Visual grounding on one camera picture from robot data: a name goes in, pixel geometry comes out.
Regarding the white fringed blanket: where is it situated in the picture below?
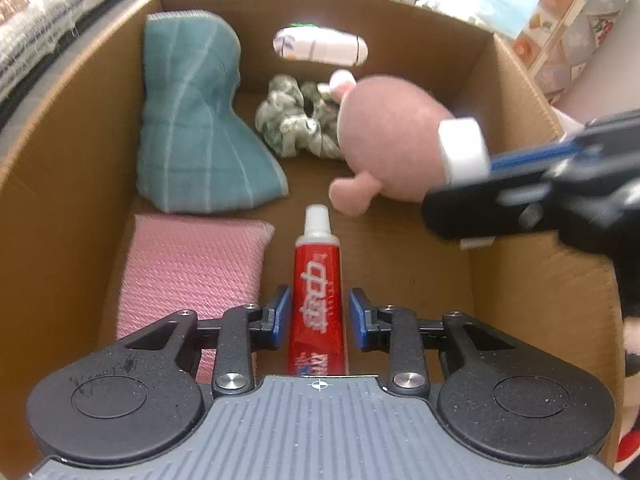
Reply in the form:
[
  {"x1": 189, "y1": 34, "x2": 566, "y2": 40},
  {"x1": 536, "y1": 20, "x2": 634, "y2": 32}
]
[{"x1": 0, "y1": 0, "x2": 108, "y2": 106}]

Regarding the pink textured sponge cloth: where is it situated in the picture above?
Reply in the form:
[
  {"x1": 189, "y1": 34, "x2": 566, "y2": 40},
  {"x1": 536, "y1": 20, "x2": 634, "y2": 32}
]
[{"x1": 116, "y1": 214, "x2": 276, "y2": 386}]

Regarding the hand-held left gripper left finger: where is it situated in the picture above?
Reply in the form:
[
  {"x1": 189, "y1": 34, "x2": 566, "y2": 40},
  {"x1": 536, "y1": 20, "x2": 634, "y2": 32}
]
[{"x1": 122, "y1": 284, "x2": 293, "y2": 397}]

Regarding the brown cardboard box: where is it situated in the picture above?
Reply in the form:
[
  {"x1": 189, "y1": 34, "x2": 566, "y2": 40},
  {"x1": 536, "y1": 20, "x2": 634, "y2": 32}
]
[{"x1": 0, "y1": 0, "x2": 626, "y2": 480}]

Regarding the patterned patchwork cover cloth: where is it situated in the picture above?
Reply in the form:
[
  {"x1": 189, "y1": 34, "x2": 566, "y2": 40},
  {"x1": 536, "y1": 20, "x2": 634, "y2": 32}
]
[{"x1": 512, "y1": 0, "x2": 640, "y2": 107}]

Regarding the teal cleaning cloth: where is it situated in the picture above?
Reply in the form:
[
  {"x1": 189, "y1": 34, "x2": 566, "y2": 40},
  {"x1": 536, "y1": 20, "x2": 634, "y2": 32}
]
[{"x1": 136, "y1": 10, "x2": 289, "y2": 215}]

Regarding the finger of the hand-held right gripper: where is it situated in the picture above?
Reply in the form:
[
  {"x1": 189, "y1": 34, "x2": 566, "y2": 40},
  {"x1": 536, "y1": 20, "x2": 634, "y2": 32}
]
[
  {"x1": 487, "y1": 114, "x2": 640, "y2": 175},
  {"x1": 422, "y1": 167, "x2": 567, "y2": 242}
]

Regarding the pink plush toy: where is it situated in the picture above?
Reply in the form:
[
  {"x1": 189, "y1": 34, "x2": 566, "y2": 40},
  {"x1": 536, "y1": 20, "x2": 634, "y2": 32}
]
[{"x1": 327, "y1": 70, "x2": 493, "y2": 250}]

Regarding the green fabric scrunchie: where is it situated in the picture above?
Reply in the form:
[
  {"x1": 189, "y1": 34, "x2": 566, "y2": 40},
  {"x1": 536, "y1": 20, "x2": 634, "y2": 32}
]
[{"x1": 255, "y1": 74, "x2": 351, "y2": 162}]

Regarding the red toothpaste tube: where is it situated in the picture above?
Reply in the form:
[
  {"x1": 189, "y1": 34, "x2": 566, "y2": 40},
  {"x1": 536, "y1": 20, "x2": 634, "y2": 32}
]
[{"x1": 287, "y1": 205, "x2": 348, "y2": 377}]

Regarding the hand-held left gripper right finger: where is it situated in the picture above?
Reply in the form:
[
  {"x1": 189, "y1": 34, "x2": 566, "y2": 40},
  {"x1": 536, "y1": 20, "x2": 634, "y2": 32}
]
[{"x1": 348, "y1": 287, "x2": 518, "y2": 397}]

